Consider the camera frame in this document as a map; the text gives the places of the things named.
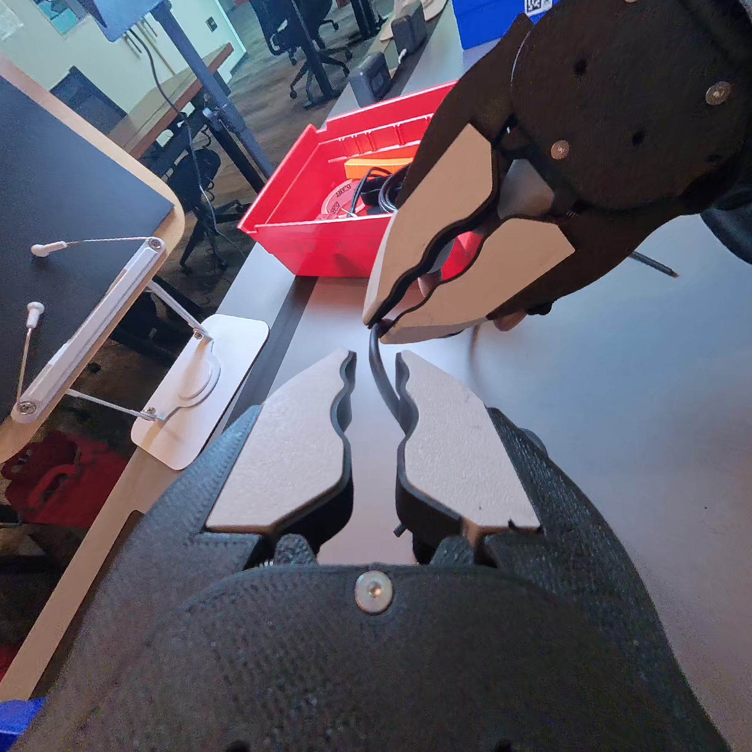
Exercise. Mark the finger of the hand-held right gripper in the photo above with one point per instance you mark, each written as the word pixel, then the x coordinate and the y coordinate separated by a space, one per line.
pixel 505 264
pixel 435 194

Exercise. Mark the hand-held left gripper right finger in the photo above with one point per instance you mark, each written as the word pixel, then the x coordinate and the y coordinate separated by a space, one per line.
pixel 458 452

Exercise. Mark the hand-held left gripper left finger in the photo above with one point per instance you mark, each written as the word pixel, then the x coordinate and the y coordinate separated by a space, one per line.
pixel 282 446

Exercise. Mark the person's right forearm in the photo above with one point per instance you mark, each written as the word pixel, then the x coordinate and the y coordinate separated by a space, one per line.
pixel 734 229

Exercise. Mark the person's right hand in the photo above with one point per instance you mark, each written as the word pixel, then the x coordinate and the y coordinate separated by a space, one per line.
pixel 510 321

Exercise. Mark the orange box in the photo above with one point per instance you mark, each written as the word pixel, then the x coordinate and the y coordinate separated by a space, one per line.
pixel 364 167

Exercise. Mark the round tape spool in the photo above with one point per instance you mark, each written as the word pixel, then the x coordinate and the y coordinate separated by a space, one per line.
pixel 341 203

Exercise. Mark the grey box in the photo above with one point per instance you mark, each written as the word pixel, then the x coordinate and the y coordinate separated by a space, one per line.
pixel 370 79
pixel 408 29

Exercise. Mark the red plastic bin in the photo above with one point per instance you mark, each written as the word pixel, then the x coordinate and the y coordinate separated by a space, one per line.
pixel 305 241

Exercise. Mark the black pen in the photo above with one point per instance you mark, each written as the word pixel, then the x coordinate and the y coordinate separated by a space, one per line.
pixel 655 264

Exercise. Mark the blue plastic bin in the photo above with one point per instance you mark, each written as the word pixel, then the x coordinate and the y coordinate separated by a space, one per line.
pixel 15 720
pixel 482 23

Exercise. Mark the black office chair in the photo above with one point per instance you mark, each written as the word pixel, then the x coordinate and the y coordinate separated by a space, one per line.
pixel 288 29

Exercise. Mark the black light stand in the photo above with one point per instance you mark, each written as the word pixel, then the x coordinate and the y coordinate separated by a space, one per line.
pixel 200 70

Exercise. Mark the wooden desk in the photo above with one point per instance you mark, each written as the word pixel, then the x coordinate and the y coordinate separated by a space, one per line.
pixel 170 100

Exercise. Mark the black divider panel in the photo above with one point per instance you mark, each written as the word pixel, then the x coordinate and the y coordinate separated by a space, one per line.
pixel 70 194

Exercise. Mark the studio light panel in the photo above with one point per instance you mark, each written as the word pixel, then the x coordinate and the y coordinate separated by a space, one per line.
pixel 123 17

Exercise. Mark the dark cabinet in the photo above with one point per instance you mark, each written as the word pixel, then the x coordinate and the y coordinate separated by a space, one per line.
pixel 88 100

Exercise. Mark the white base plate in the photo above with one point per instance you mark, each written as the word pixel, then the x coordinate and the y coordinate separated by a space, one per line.
pixel 235 346

